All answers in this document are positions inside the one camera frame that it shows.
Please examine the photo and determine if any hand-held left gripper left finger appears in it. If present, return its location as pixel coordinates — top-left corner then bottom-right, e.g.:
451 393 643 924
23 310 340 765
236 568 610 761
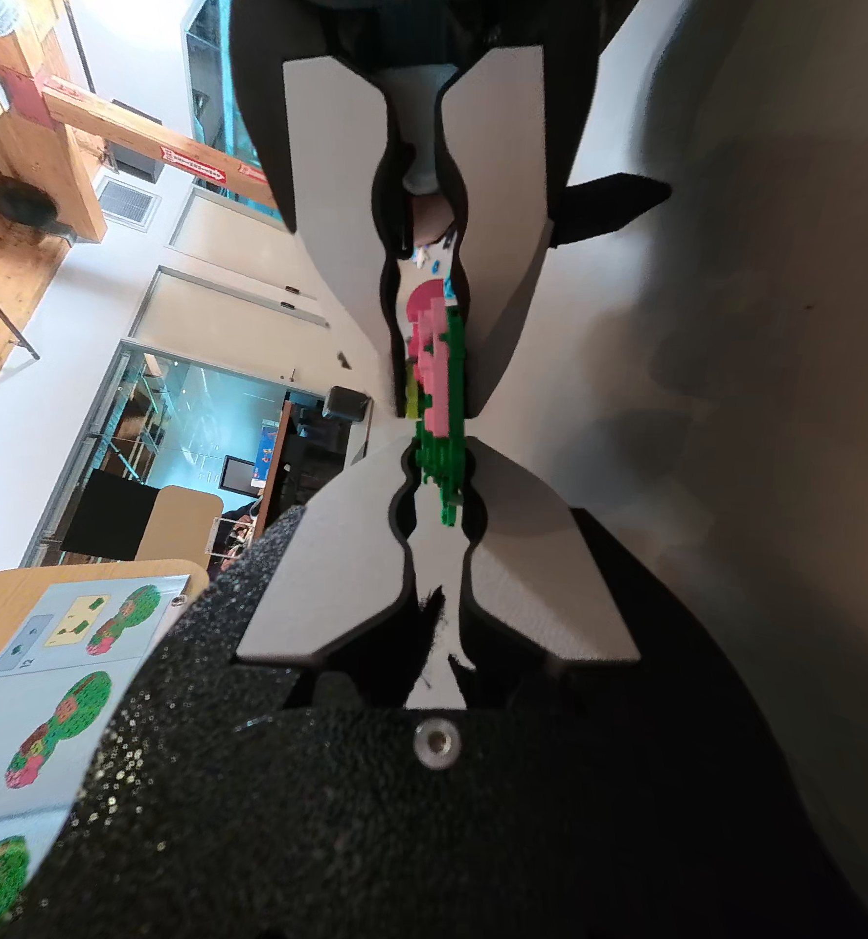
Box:
234 433 416 669

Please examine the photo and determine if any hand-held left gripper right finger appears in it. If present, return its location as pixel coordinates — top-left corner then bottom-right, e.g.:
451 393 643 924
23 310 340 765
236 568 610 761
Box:
457 436 642 666

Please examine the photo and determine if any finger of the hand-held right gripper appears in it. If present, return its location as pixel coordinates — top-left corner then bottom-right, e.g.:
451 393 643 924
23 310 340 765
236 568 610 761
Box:
282 55 414 419
437 44 554 421

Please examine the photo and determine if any green and pink lego assembly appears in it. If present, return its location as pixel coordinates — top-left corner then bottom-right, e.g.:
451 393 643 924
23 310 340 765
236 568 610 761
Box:
403 279 473 531

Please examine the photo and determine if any lego instruction booklet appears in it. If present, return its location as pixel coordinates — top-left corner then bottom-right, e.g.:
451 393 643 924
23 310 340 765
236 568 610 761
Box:
0 574 191 921

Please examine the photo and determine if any person's right hand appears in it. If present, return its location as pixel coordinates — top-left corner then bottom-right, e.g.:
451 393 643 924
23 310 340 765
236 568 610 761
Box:
412 192 458 249

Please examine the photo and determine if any light wooden board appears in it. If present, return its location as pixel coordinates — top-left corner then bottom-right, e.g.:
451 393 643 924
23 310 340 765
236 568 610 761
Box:
135 484 227 575

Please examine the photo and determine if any glass office window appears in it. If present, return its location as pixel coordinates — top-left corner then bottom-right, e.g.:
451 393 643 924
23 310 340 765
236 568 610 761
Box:
23 341 347 567

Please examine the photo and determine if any white air vent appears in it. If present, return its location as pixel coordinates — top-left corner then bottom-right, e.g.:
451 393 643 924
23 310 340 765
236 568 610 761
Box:
95 175 163 232

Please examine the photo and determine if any black partition panel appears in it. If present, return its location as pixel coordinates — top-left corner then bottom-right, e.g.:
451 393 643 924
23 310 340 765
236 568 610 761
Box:
58 469 162 560

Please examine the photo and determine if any black round ceiling speaker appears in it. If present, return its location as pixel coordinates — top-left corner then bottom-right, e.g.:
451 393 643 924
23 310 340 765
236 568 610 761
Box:
0 178 75 239

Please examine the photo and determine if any thin metal rod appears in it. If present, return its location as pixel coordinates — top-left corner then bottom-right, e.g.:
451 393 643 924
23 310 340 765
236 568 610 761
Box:
0 264 42 362

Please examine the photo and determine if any small black camera device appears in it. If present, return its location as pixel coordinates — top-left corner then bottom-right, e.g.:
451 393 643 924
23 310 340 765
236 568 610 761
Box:
322 384 373 424

